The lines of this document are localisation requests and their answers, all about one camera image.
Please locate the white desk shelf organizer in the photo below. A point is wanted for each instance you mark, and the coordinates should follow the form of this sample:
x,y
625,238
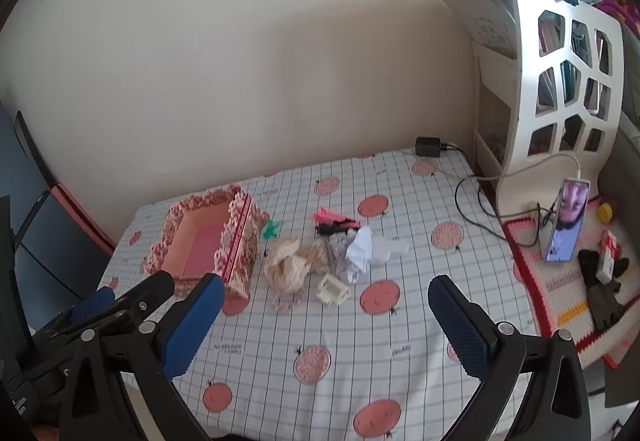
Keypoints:
x,y
525,71

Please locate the pink floral storage box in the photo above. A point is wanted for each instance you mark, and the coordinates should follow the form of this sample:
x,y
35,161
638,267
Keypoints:
x,y
200,241

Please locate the cream lace cloth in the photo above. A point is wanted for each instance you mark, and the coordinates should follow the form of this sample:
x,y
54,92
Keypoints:
x,y
285,266

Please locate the yellow bottle cap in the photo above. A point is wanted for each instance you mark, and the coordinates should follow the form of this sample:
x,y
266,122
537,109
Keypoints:
x,y
606,212

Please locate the small cream plastic holder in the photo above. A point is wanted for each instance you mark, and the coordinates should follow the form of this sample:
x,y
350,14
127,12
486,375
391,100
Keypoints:
x,y
332,290

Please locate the pink board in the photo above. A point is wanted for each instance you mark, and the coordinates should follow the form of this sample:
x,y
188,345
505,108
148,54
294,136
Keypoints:
x,y
85,218

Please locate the green plastic clip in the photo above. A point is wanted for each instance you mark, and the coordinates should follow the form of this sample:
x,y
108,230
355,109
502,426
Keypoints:
x,y
271,229

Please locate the pale printed booklet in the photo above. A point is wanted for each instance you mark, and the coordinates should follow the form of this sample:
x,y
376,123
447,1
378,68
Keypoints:
x,y
487,16

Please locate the checked pomegranate cloth desktop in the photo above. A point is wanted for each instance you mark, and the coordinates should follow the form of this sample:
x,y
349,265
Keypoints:
x,y
260,346

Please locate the black flat panel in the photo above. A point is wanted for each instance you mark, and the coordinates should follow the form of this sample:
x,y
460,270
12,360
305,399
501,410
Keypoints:
x,y
32,146

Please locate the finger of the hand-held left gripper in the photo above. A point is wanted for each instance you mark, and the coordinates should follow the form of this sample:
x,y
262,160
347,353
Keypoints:
x,y
150,290
95,301

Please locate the pink plastic clip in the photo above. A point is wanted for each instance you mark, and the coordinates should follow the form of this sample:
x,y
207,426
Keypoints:
x,y
325,213

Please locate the white paper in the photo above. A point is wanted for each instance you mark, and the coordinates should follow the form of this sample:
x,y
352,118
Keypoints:
x,y
360,251

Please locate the black power adapter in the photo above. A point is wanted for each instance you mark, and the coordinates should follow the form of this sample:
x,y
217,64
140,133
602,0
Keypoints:
x,y
429,147

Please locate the black claw hair clip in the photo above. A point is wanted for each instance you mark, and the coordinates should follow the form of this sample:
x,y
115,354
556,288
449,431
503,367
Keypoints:
x,y
327,230

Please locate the dark grey knit glove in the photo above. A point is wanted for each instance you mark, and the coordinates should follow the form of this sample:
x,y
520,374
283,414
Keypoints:
x,y
605,306

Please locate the smartphone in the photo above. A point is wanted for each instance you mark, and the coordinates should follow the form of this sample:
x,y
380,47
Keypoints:
x,y
567,221

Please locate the white foam piece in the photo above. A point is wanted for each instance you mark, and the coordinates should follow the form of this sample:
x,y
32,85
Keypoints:
x,y
390,248

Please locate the black knit glove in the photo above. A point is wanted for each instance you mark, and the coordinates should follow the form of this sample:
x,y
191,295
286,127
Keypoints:
x,y
590,266

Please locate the pink red crochet mat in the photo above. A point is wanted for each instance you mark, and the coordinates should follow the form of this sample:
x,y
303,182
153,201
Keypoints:
x,y
550,281

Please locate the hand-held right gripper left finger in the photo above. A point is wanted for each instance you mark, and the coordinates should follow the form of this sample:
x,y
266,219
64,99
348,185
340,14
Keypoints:
x,y
195,321

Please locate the red and white small box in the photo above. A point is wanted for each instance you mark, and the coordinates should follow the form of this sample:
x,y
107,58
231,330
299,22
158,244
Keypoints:
x,y
607,253

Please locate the dark blue refrigerator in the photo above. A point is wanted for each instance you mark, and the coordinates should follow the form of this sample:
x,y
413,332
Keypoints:
x,y
20,171

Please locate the purple plush toy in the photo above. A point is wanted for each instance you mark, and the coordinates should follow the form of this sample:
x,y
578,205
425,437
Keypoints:
x,y
615,1

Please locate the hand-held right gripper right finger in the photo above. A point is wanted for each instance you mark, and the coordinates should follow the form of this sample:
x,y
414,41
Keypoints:
x,y
460,331

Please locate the dark blue cabinet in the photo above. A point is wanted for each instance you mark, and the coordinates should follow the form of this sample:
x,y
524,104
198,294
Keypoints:
x,y
60,261

